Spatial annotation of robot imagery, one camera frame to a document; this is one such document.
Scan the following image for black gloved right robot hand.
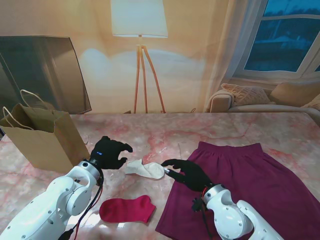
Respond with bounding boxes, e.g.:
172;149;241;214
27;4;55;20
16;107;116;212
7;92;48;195
161;158;215;192

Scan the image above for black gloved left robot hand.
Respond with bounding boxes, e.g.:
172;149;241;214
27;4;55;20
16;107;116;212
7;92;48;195
89;135;134;171

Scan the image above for cream ankle sock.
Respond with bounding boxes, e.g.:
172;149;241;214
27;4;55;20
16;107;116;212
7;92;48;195
124;158;166;180

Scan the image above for kraft paper bag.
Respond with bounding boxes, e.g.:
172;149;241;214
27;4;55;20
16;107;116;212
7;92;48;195
0;89;91;175

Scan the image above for magenta shorts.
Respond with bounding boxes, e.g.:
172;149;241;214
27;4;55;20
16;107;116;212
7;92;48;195
154;141;320;240

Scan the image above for red ankle sock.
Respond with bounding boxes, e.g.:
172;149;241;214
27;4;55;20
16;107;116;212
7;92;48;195
98;194;157;224

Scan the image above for beige sofa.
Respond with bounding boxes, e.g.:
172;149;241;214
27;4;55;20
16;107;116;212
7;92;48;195
208;83;320;113

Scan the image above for cream knitted cushion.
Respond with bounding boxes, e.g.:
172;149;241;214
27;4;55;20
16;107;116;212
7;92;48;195
221;83;276;106

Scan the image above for dark grey flat screen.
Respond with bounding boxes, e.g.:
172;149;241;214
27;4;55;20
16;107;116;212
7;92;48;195
0;35;93;118

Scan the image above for plain tan cushion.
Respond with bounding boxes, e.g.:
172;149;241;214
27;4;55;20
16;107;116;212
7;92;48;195
269;83;320;106

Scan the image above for sheer white curtain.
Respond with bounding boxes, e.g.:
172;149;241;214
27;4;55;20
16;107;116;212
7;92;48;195
203;0;270;112

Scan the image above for white tripod floor lamp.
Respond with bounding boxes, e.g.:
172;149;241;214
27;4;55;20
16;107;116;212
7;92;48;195
110;0;169;114

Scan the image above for white framed window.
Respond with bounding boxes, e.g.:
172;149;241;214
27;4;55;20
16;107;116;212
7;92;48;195
234;0;320;81

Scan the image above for right wrist cable bundle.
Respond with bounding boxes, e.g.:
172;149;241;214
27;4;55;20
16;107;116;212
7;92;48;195
191;189;213;236

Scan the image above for wrist cable bundle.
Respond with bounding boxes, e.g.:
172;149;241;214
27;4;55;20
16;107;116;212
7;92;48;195
58;172;104;240
191;189;213;236

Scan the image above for left wrist cable bundle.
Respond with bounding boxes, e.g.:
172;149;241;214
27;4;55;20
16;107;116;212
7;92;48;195
58;172;104;240

